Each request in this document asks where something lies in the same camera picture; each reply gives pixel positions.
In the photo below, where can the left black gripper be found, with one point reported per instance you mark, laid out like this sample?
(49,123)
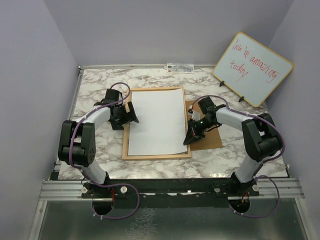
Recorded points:
(118,124)

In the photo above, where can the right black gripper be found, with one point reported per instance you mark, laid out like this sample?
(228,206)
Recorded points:
(194,135)

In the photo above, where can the brown frame backing board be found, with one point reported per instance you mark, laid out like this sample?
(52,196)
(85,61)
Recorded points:
(212,138)

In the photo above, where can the colour photo print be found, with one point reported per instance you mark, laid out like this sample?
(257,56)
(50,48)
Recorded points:
(157,122)

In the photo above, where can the light wooden picture frame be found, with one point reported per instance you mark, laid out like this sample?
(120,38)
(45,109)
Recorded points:
(155,157)

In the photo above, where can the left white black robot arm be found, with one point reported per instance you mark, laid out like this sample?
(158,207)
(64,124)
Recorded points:
(77,143)

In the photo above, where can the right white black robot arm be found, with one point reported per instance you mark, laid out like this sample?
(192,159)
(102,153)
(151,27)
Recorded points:
(262,139)

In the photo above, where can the white label strip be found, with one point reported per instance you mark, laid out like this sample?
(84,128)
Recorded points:
(180,68)

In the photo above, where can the black mounting bar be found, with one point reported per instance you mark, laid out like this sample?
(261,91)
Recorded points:
(169,193)

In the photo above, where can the whiteboard with red writing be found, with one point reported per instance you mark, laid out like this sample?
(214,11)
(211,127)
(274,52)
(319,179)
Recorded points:
(251,70)

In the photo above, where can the left aluminium side rail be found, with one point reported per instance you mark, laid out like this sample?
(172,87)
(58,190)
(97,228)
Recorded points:
(57,165)

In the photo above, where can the aluminium front rail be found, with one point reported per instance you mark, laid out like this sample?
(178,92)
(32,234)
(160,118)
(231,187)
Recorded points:
(71,190)

